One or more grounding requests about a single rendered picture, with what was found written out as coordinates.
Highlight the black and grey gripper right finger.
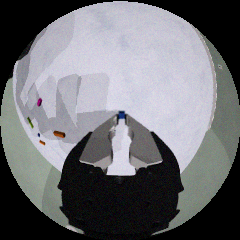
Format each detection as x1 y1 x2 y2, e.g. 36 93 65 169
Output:
125 114 184 193

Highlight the small magenta rod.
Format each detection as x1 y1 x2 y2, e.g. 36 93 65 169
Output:
37 98 42 107

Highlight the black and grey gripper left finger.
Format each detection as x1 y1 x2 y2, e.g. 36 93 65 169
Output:
57 114 119 190

